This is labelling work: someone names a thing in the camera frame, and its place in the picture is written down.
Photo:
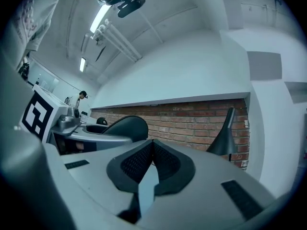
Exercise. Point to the short ceiling light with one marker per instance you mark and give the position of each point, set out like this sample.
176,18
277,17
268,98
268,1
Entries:
82,64

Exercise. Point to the long ceiling light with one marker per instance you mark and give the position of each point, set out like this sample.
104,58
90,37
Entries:
100,18

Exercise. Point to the person's white sweater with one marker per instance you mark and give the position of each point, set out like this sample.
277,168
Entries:
31,15

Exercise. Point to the black head-mounted camera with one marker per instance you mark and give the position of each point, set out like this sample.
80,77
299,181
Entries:
131,6

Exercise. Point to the black cone desk lamp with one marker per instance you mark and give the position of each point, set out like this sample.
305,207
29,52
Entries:
225,140

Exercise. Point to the white ceiling pipes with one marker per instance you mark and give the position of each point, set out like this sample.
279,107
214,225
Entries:
122,42

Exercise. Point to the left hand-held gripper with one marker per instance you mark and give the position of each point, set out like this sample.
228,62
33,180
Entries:
38,114

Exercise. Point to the black office chair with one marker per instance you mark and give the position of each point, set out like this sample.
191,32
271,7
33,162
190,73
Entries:
102,121

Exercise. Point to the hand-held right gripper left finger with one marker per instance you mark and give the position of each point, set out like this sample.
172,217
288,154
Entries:
96,176

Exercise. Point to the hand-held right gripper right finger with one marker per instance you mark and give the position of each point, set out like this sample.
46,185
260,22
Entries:
204,195

